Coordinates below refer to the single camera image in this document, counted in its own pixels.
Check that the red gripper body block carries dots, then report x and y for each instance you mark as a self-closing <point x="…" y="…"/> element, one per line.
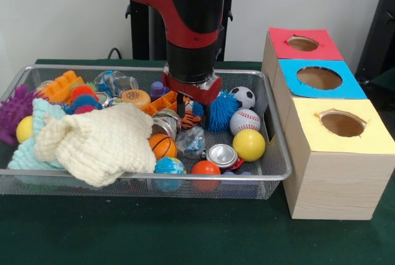
<point x="197" y="93"/>

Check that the shallow mesh metal bin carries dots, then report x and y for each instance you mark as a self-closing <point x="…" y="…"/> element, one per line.
<point x="274" y="153"/>

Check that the large yellow ball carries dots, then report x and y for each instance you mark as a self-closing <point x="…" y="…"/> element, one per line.
<point x="248" y="145"/>

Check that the long orange block with holes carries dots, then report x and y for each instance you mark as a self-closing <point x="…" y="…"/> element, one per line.
<point x="160" y="104"/>

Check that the white baseball with red stitching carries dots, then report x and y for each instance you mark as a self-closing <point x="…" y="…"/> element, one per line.
<point x="245" y="121"/>

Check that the cream waffle cloth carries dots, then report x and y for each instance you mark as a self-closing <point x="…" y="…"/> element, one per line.
<point x="98" y="144"/>

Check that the orange basketball toy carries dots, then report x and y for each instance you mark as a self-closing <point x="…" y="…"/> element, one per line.
<point x="163" y="147"/>

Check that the silver can with printed label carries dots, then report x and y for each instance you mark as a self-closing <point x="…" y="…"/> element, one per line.
<point x="165" y="126"/>

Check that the dark green table cloth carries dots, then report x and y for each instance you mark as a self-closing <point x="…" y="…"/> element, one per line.
<point x="154" y="231"/>

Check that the black flat panel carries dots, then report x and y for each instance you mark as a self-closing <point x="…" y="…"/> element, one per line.
<point x="379" y="30"/>

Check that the crushed can with silver top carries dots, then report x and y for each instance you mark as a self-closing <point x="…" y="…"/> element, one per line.
<point x="222" y="155"/>

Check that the blue spiky ball toy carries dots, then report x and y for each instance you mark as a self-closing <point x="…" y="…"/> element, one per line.
<point x="222" y="112"/>

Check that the mint green waffle cloth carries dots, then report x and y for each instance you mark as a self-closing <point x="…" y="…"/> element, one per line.
<point x="40" y="113"/>

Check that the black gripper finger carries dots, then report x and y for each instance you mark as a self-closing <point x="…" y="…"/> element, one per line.
<point x="207" y="116"/>
<point x="181" y="104"/>

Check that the wooden box with three holes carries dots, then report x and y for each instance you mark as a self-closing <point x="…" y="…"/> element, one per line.
<point x="333" y="178"/>

